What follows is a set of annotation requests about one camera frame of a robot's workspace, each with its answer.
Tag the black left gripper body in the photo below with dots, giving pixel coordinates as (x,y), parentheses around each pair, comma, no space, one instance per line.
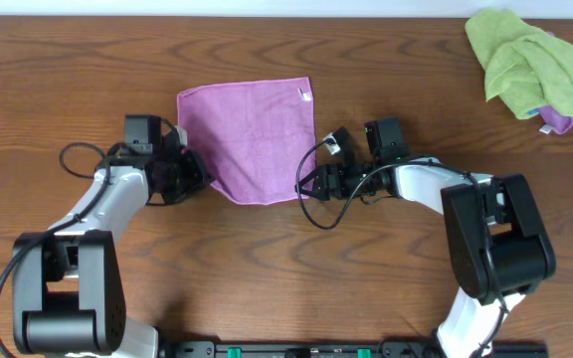
(193,173)

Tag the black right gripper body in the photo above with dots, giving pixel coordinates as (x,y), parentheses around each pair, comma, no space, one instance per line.
(348,179)

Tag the purple cloth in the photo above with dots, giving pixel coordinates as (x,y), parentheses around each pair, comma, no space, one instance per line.
(554,121)
(251,135)

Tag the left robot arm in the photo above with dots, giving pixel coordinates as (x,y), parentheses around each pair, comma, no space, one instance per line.
(68,298)

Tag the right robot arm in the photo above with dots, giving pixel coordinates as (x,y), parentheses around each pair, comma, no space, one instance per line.
(499,249)

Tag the green cloth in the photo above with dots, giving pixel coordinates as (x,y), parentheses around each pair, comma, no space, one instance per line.
(526,67)

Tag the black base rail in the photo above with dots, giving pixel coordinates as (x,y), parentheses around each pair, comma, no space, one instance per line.
(346,350)

